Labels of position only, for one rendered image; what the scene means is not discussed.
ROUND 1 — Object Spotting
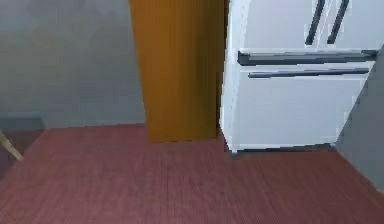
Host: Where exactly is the brown wooden cupboard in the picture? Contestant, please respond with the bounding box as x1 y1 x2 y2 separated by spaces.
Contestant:
128 0 230 144

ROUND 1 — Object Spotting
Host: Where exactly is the white fridge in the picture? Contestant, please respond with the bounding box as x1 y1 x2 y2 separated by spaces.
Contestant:
219 0 384 155

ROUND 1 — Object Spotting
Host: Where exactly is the pale wooden chair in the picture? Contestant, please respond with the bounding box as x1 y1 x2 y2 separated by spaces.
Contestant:
0 130 25 162

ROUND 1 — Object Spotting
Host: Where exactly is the black fridge drawer handle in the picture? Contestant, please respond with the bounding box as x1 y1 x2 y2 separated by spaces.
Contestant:
247 67 370 79

